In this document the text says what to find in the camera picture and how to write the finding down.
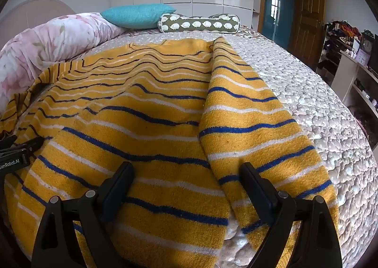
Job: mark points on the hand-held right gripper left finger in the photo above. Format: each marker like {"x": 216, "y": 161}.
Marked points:
{"x": 117, "y": 189}

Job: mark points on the pile of colourful clothes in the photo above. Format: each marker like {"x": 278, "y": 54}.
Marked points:
{"x": 342, "y": 29}

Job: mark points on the beige quilted bedspread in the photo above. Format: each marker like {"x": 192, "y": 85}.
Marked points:
{"x": 313, "y": 102}

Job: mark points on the geometric patterned bedsheet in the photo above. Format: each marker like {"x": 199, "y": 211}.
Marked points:
{"x": 249, "y": 32}

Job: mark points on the yellow striped sweater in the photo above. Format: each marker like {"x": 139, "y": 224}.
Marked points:
{"x": 165, "y": 126}

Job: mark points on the brown wooden door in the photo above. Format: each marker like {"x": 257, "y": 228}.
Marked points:
{"x": 305, "y": 16}

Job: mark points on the green sheep print bolster pillow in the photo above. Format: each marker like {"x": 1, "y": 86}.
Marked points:
{"x": 200, "y": 23}

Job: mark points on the pink padded headboard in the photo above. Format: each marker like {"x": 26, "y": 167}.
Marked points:
{"x": 28, "y": 16}

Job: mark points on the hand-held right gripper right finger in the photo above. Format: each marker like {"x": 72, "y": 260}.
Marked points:
{"x": 260, "y": 191}

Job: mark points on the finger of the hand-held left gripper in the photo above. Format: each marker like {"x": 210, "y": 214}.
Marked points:
{"x": 32, "y": 144}
{"x": 8, "y": 141}

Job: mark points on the teal glass door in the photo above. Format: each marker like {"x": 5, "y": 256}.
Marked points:
{"x": 277, "y": 7}

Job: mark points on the small table clock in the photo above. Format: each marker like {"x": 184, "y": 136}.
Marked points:
{"x": 367, "y": 46}

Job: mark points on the pink floral duvet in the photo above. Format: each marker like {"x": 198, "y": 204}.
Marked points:
{"x": 47, "y": 46}

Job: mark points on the teal pillow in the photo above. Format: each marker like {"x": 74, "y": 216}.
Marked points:
{"x": 137, "y": 15}

